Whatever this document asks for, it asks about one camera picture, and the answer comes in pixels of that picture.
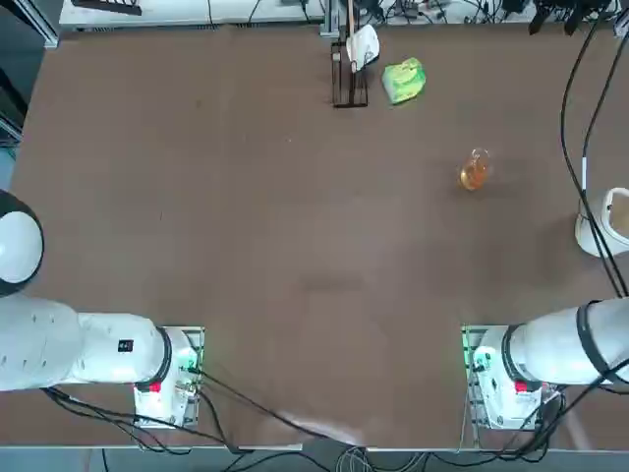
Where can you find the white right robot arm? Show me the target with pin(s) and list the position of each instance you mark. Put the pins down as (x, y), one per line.
(550, 344)

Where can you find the aluminium camera post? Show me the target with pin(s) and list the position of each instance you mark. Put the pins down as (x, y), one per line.
(331, 17)

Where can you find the aluminium arm base plate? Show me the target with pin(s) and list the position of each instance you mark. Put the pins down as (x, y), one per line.
(469, 344)
(196, 339)

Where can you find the wooden dowel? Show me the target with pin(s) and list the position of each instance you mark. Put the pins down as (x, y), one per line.
(351, 19)

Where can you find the black power strip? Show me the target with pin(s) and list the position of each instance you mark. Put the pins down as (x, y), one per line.
(108, 6)

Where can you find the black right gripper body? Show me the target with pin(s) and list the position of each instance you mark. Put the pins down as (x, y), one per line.
(597, 5)

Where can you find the cream bin with flip lid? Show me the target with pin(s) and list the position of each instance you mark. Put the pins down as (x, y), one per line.
(589, 231)

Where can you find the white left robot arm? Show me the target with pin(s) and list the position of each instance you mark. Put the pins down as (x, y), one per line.
(39, 339)

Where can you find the green tissue pack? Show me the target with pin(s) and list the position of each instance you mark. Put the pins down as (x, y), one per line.
(404, 81)

